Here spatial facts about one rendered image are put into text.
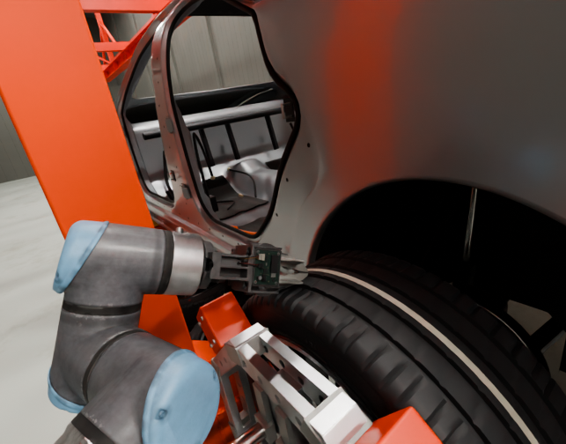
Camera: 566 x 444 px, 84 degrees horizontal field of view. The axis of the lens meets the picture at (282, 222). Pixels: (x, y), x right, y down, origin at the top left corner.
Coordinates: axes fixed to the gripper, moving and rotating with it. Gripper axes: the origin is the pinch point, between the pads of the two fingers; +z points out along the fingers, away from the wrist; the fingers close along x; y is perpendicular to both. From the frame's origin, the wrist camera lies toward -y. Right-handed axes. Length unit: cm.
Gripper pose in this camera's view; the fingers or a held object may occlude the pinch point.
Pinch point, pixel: (299, 271)
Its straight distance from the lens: 59.7
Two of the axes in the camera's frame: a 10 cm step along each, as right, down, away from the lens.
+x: 0.8, -9.9, 1.5
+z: 8.4, 1.5, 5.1
